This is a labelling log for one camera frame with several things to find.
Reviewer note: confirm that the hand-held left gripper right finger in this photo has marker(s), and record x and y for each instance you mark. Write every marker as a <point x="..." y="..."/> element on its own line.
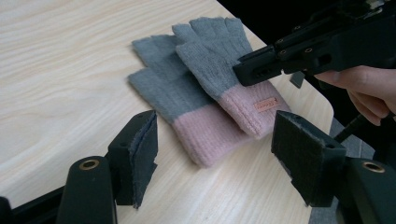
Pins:
<point x="308" y="158"/>

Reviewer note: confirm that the grey and pink fingerless glove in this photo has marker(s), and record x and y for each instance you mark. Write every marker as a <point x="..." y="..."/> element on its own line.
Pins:
<point x="211" y="59"/>
<point x="168" y="90"/>

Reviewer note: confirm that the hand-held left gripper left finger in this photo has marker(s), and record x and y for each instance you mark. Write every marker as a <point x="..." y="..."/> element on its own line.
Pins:
<point x="137" y="155"/>

